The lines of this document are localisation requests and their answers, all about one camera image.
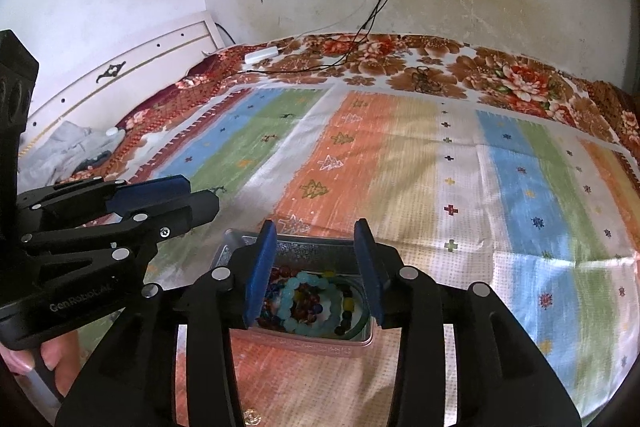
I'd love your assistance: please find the striped colourful mat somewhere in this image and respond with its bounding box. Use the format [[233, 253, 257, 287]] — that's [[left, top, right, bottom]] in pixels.
[[75, 84, 640, 427]]

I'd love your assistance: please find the light blue bead bracelet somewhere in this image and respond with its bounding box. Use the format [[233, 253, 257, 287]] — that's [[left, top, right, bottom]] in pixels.
[[277, 271, 342, 336]]

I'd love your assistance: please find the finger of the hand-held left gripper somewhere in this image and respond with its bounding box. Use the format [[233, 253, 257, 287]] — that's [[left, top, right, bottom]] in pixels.
[[22, 189, 221, 269], [17, 174, 192, 220]]

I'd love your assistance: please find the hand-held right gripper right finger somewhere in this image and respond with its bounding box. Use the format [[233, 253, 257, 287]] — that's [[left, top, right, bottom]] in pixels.
[[353, 217, 583, 427]]

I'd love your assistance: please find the white charger block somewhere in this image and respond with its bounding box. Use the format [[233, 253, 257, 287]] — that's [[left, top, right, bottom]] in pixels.
[[244, 47, 279, 63]]

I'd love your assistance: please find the white bed headboard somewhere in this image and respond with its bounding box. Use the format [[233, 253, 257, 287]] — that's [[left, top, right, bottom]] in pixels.
[[20, 9, 236, 158]]

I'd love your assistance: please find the black power cable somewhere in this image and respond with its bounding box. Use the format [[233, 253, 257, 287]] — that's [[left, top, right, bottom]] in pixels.
[[245, 0, 396, 75]]

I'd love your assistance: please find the green jade bangle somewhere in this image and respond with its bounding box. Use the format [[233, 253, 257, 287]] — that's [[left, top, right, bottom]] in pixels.
[[345, 279, 372, 343]]

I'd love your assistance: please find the dark key bunch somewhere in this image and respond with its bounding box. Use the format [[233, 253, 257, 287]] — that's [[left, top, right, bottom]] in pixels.
[[412, 64, 442, 94]]

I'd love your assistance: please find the multicolour bead bracelet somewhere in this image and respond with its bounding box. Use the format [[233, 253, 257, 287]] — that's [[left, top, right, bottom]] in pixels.
[[260, 284, 323, 325]]

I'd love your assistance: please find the grey crumpled cloth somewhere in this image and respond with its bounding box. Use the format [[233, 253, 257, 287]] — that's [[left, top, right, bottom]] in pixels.
[[20, 122, 126, 185]]

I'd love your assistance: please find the yellow and brown bead bracelet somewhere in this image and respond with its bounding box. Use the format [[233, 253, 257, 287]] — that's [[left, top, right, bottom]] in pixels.
[[322, 273, 360, 336]]

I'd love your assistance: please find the person's left hand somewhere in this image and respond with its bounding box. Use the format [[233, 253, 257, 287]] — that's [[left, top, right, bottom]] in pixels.
[[0, 336, 81, 385]]

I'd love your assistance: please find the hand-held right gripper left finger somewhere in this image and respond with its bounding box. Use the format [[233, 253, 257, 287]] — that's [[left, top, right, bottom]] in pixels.
[[54, 219, 278, 427]]

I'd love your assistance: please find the silver embossed tin box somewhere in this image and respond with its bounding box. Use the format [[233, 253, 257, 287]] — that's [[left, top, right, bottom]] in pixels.
[[210, 229, 376, 358]]

